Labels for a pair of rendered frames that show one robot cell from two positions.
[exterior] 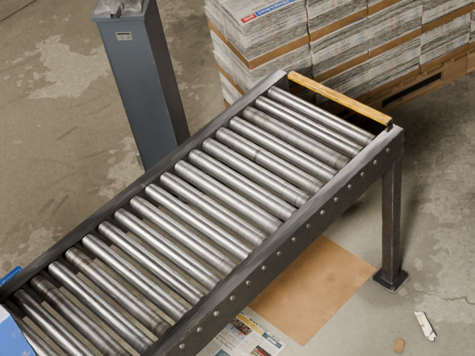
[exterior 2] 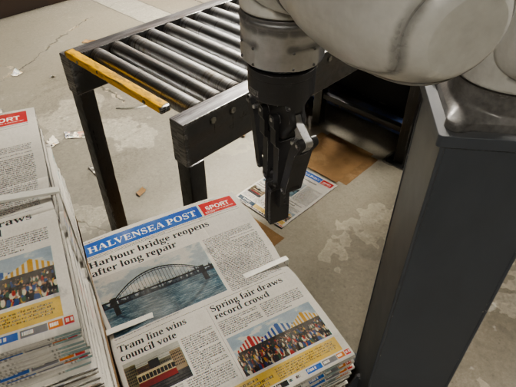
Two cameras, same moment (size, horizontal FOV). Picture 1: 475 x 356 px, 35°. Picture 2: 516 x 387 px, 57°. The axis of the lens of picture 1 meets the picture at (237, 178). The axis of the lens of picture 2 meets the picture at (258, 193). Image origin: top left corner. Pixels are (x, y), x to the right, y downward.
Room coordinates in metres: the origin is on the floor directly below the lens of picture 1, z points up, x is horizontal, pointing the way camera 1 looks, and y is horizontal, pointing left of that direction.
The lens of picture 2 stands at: (3.07, -0.19, 1.39)
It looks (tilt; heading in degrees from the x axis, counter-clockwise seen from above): 41 degrees down; 171
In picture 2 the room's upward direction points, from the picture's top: straight up
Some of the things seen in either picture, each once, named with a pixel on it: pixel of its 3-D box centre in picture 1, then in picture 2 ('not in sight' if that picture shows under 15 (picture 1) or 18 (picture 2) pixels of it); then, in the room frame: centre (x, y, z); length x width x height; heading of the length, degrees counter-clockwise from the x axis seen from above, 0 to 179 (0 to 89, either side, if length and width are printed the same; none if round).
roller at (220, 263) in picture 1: (182, 235); not in sight; (1.47, 0.20, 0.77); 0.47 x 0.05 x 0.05; 38
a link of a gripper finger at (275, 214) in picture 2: not in sight; (278, 201); (2.60, -0.09, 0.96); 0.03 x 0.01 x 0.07; 110
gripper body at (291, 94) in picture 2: not in sight; (280, 97); (2.59, -0.09, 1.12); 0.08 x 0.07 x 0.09; 20
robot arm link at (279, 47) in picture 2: not in sight; (282, 34); (2.59, -0.09, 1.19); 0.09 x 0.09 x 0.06
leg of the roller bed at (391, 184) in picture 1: (391, 222); (106, 176); (1.71, -0.52, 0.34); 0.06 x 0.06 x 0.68; 38
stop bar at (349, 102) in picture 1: (338, 97); (112, 78); (1.91, -0.39, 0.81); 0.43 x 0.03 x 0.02; 38
